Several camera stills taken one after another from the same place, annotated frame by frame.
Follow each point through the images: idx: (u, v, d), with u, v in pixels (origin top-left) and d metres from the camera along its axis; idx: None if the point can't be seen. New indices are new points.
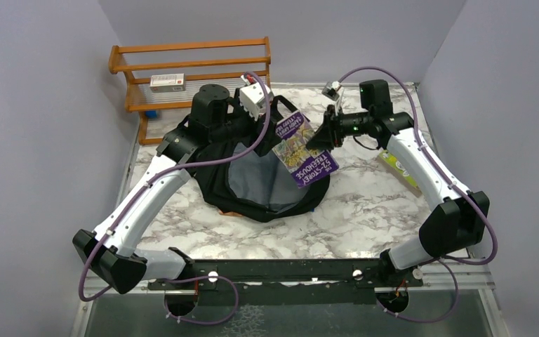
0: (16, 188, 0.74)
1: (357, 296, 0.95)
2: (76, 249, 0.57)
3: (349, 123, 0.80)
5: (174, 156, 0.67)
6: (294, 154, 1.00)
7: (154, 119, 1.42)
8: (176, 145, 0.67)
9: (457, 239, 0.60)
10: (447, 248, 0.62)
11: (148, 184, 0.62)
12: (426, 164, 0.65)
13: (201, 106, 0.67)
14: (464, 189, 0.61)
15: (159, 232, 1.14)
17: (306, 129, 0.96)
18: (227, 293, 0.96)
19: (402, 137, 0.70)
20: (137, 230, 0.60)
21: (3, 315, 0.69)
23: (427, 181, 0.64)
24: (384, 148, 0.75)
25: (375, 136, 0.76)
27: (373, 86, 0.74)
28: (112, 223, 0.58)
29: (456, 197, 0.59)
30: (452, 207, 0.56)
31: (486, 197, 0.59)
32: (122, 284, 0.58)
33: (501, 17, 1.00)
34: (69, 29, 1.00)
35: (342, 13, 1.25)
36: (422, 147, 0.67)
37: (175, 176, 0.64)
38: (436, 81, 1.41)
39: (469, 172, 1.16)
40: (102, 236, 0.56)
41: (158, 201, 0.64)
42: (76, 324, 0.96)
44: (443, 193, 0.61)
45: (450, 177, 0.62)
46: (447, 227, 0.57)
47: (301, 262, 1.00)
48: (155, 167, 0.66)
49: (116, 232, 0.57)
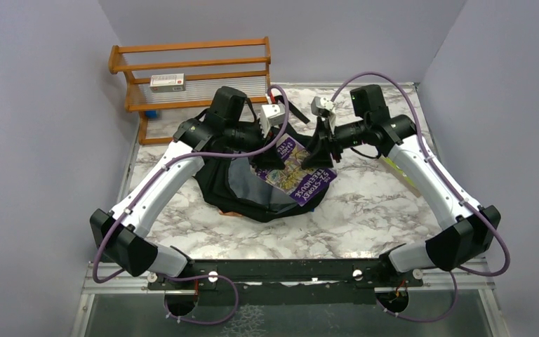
0: (16, 187, 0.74)
1: (356, 296, 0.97)
2: (92, 228, 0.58)
3: (347, 135, 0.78)
5: (189, 141, 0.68)
6: (290, 177, 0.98)
7: (154, 119, 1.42)
8: (192, 133, 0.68)
9: (467, 252, 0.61)
10: (457, 261, 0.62)
11: (165, 167, 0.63)
12: (434, 177, 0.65)
13: (224, 101, 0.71)
14: (476, 204, 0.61)
15: (159, 232, 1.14)
17: (299, 151, 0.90)
18: (227, 292, 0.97)
19: (406, 146, 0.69)
20: (153, 211, 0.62)
21: (3, 315, 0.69)
23: (436, 197, 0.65)
24: (387, 156, 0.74)
25: (377, 144, 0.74)
27: (366, 91, 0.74)
28: (130, 202, 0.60)
29: (469, 215, 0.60)
30: (465, 226, 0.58)
31: (497, 212, 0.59)
32: (137, 266, 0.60)
33: (501, 17, 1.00)
34: (69, 29, 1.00)
35: (341, 14, 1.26)
36: (429, 159, 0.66)
37: (191, 161, 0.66)
38: (436, 81, 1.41)
39: (469, 172, 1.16)
40: (121, 214, 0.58)
41: (175, 183, 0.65)
42: (77, 324, 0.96)
44: (455, 211, 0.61)
45: (460, 193, 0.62)
46: (459, 244, 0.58)
47: (300, 262, 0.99)
48: (172, 152, 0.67)
49: (135, 211, 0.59)
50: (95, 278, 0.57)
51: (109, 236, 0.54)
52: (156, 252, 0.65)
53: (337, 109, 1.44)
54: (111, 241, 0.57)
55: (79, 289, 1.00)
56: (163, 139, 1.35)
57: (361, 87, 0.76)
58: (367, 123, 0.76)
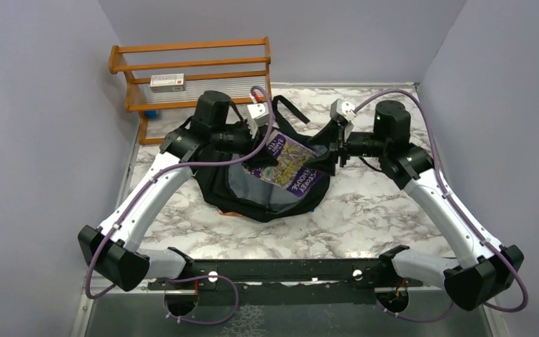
0: (16, 186, 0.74)
1: (357, 296, 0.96)
2: (81, 245, 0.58)
3: (358, 146, 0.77)
5: (177, 151, 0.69)
6: (284, 171, 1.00)
7: (154, 119, 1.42)
8: (179, 142, 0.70)
9: (488, 293, 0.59)
10: (478, 302, 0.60)
11: (153, 180, 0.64)
12: (454, 216, 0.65)
13: (206, 107, 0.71)
14: (497, 244, 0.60)
15: (159, 232, 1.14)
17: (290, 146, 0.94)
18: (227, 293, 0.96)
19: (424, 181, 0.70)
20: (142, 225, 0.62)
21: (2, 315, 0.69)
23: (455, 235, 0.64)
24: (402, 188, 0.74)
25: (391, 175, 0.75)
27: (394, 120, 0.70)
28: (118, 217, 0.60)
29: (490, 255, 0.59)
30: (488, 268, 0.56)
31: (519, 253, 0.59)
32: (128, 281, 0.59)
33: (501, 17, 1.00)
34: (69, 29, 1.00)
35: (342, 14, 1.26)
36: (448, 195, 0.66)
37: (178, 173, 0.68)
38: (436, 81, 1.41)
39: (469, 172, 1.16)
40: (109, 230, 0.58)
41: (162, 196, 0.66)
42: (76, 324, 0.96)
44: (476, 250, 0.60)
45: (481, 232, 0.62)
46: (481, 288, 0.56)
47: (300, 262, 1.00)
48: (158, 163, 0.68)
49: (123, 226, 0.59)
50: (86, 293, 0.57)
51: (99, 249, 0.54)
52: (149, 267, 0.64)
53: None
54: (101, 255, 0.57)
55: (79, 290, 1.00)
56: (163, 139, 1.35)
57: (389, 112, 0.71)
58: (386, 150, 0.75)
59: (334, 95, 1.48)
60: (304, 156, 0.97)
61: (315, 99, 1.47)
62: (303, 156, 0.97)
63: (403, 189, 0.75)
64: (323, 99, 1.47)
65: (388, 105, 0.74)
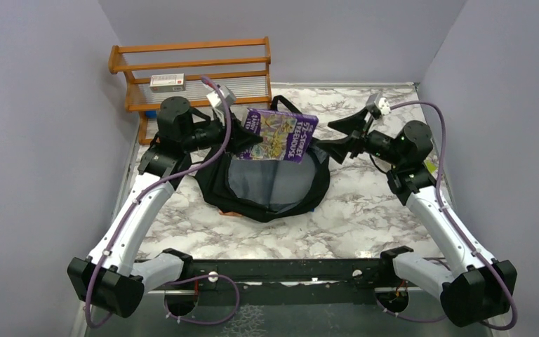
0: (17, 186, 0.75)
1: (356, 296, 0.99)
2: (71, 279, 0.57)
3: (375, 145, 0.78)
5: (156, 171, 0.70)
6: (274, 144, 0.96)
7: (153, 119, 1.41)
8: (156, 162, 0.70)
9: (481, 307, 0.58)
10: (471, 317, 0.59)
11: (136, 201, 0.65)
12: (448, 229, 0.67)
13: (166, 126, 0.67)
14: (489, 257, 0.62)
15: (159, 232, 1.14)
17: (267, 118, 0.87)
18: (227, 292, 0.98)
19: (422, 194, 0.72)
20: (132, 247, 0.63)
21: (3, 315, 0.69)
23: (449, 246, 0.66)
24: (404, 204, 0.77)
25: (394, 191, 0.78)
27: (415, 146, 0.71)
28: (107, 243, 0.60)
29: (480, 266, 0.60)
30: (476, 276, 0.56)
31: (512, 267, 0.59)
32: (127, 306, 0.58)
33: (501, 16, 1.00)
34: (69, 29, 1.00)
35: (342, 13, 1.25)
36: (444, 208, 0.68)
37: (161, 190, 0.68)
38: (436, 81, 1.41)
39: (469, 172, 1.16)
40: (100, 258, 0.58)
41: (148, 215, 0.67)
42: (77, 324, 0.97)
44: (466, 260, 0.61)
45: (474, 244, 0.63)
46: (469, 297, 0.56)
47: (300, 262, 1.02)
48: (139, 184, 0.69)
49: (114, 252, 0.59)
50: (88, 323, 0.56)
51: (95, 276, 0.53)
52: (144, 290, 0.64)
53: (337, 109, 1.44)
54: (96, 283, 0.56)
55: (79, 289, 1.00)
56: None
57: (415, 138, 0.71)
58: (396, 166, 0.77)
59: (334, 95, 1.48)
60: (287, 124, 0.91)
61: (316, 99, 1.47)
62: (285, 123, 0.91)
63: (406, 206, 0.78)
64: (323, 99, 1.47)
65: (417, 128, 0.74)
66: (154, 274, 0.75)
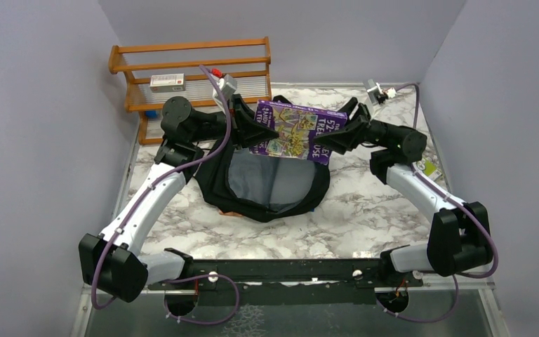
0: (16, 187, 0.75)
1: (357, 295, 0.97)
2: (81, 255, 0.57)
3: (374, 132, 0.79)
5: (172, 163, 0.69)
6: (293, 142, 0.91)
7: (154, 119, 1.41)
8: (172, 155, 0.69)
9: (464, 251, 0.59)
10: (458, 265, 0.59)
11: (151, 187, 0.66)
12: (420, 184, 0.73)
13: (171, 132, 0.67)
14: (460, 200, 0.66)
15: (159, 232, 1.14)
17: (281, 112, 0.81)
18: (227, 292, 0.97)
19: (397, 166, 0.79)
20: (142, 230, 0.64)
21: (3, 316, 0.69)
23: (424, 199, 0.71)
24: (386, 183, 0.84)
25: (375, 172, 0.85)
27: (408, 159, 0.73)
28: (120, 222, 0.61)
29: (452, 208, 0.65)
30: (450, 217, 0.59)
31: (483, 208, 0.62)
32: (130, 288, 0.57)
33: (501, 17, 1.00)
34: (70, 29, 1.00)
35: (342, 14, 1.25)
36: (416, 173, 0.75)
37: (175, 179, 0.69)
38: (436, 81, 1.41)
39: (469, 171, 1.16)
40: (112, 234, 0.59)
41: (161, 201, 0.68)
42: (77, 324, 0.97)
44: (438, 206, 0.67)
45: (445, 192, 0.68)
46: (446, 237, 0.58)
47: (300, 262, 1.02)
48: (154, 173, 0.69)
49: (125, 231, 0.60)
50: (94, 305, 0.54)
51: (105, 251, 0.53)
52: (148, 276, 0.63)
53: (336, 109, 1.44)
54: (107, 261, 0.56)
55: (80, 289, 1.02)
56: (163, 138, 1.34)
57: (408, 151, 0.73)
58: (380, 157, 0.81)
59: (334, 95, 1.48)
60: (305, 120, 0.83)
61: (315, 99, 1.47)
62: (304, 120, 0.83)
63: (387, 183, 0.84)
64: (323, 99, 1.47)
65: (416, 140, 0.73)
66: (154, 275, 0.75)
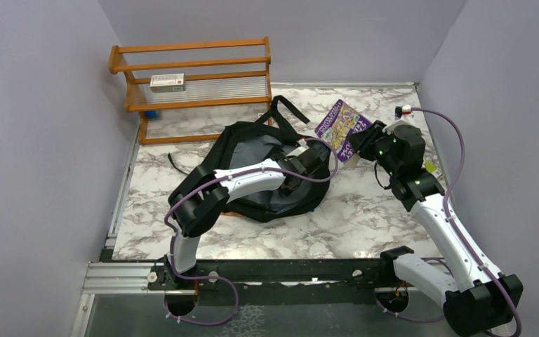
0: (15, 186, 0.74)
1: (356, 295, 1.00)
2: (191, 173, 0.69)
3: (381, 144, 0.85)
5: (287, 165, 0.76)
6: (337, 135, 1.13)
7: (154, 119, 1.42)
8: (288, 160, 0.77)
9: (486, 319, 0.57)
10: (476, 328, 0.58)
11: (263, 168, 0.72)
12: (453, 239, 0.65)
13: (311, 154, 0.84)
14: (495, 271, 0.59)
15: (159, 232, 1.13)
17: (345, 109, 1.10)
18: (226, 293, 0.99)
19: (429, 203, 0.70)
20: (236, 192, 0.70)
21: (1, 316, 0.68)
23: (454, 258, 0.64)
24: (408, 211, 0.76)
25: (398, 196, 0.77)
27: (408, 144, 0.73)
28: (231, 173, 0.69)
29: (486, 280, 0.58)
30: (482, 292, 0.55)
31: (518, 282, 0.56)
32: (197, 226, 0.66)
33: (502, 17, 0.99)
34: (70, 28, 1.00)
35: (342, 14, 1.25)
36: (450, 218, 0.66)
37: (279, 177, 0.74)
38: (436, 81, 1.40)
39: (467, 172, 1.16)
40: (223, 175, 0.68)
41: (257, 184, 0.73)
42: (76, 324, 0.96)
44: (473, 274, 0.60)
45: (481, 258, 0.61)
46: (474, 311, 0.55)
47: (300, 262, 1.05)
48: (269, 161, 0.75)
49: (231, 182, 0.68)
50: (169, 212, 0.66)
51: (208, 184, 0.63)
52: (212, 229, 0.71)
53: None
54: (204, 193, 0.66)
55: (79, 289, 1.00)
56: (163, 138, 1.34)
57: (406, 137, 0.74)
58: (397, 171, 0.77)
59: (334, 95, 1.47)
60: (351, 119, 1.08)
61: (315, 99, 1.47)
62: (351, 118, 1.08)
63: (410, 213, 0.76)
64: (323, 98, 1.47)
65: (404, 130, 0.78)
66: (177, 243, 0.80)
